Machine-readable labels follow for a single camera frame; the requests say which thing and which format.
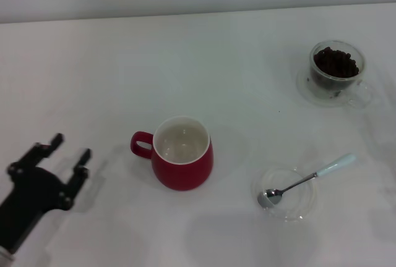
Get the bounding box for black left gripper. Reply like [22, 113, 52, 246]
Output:
[0, 132, 92, 254]

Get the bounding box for red ceramic mug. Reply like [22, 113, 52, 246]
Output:
[130, 115, 214, 192]

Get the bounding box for clear glass dish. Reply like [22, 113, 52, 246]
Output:
[251, 167, 318, 223]

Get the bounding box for clear glass saucer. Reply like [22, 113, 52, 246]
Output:
[296, 62, 372, 109]

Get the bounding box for metal spoon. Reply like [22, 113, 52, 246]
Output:
[257, 152, 358, 209]

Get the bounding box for clear glass cup with handle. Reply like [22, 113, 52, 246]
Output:
[309, 40, 374, 110]

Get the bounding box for pile of coffee beans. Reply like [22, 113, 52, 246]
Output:
[311, 47, 360, 90]

